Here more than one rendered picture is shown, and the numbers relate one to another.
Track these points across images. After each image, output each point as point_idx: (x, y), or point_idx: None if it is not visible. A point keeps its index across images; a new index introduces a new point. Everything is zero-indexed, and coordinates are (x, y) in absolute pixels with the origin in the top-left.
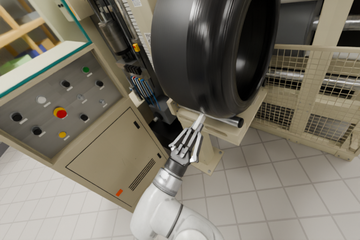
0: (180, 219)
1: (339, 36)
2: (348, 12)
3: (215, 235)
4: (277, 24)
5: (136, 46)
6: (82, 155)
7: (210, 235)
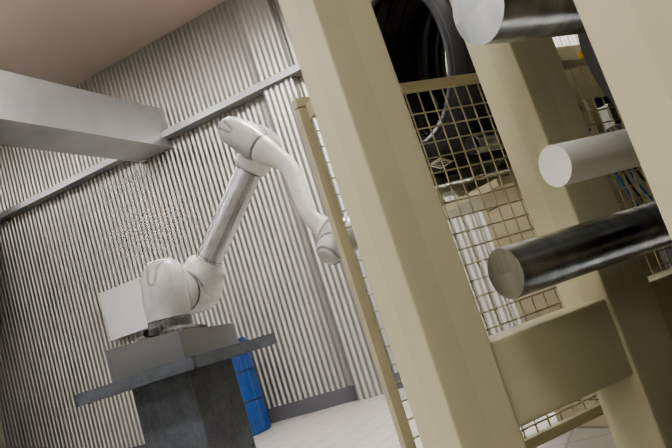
0: (345, 216)
1: (471, 58)
2: (450, 2)
3: (328, 234)
4: (441, 34)
5: (579, 55)
6: (503, 209)
7: (327, 228)
